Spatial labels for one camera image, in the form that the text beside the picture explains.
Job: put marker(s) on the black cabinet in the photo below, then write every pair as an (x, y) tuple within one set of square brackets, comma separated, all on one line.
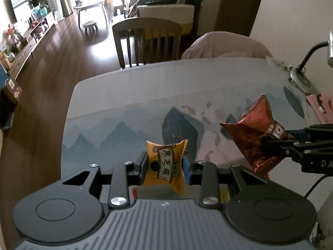
[(5, 109)]

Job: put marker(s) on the pink printed cloth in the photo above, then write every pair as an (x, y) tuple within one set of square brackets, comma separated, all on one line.
[(322, 106)]

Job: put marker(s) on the television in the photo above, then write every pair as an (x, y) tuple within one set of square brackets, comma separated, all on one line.
[(22, 0)]

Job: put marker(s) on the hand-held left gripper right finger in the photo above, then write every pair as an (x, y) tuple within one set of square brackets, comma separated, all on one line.
[(186, 169)]

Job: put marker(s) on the yellow snack packet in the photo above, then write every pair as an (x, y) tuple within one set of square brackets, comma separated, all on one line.
[(164, 166)]

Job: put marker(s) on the clear plastic bag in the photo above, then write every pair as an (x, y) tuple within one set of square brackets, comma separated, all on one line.
[(278, 63)]

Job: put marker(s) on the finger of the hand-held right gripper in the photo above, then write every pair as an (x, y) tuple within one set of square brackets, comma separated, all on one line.
[(312, 133), (299, 147)]

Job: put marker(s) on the grey desk lamp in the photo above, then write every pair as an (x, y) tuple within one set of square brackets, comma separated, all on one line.
[(299, 79)]

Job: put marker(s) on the brown cardboard box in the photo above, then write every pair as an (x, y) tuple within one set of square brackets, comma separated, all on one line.
[(13, 88)]

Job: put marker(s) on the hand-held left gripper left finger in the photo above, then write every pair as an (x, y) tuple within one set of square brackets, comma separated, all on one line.
[(143, 164)]

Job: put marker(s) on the mountain print table mat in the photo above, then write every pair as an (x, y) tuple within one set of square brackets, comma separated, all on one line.
[(104, 135)]

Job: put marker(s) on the pink covered chair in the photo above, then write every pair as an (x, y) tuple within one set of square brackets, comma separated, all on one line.
[(223, 44)]

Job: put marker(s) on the wooden dining chair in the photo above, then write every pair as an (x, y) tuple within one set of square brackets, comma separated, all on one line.
[(145, 23)]

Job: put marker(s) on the wooden television cabinet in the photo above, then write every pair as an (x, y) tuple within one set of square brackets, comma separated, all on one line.
[(26, 49)]

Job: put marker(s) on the wooden coffee table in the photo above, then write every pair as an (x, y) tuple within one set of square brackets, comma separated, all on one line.
[(91, 4)]

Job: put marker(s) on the brown cookie packet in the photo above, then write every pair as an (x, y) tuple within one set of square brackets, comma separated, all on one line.
[(255, 135)]

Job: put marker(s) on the small wooden stool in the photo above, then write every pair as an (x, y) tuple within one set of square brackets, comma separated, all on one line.
[(89, 25)]

